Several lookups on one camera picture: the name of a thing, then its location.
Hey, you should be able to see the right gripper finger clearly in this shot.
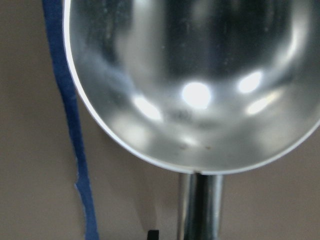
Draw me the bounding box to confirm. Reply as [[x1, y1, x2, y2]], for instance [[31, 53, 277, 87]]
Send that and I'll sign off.
[[146, 229, 160, 240]]

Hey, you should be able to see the metal ice scoop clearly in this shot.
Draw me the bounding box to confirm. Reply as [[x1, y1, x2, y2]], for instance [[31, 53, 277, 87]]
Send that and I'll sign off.
[[63, 0, 320, 240]]

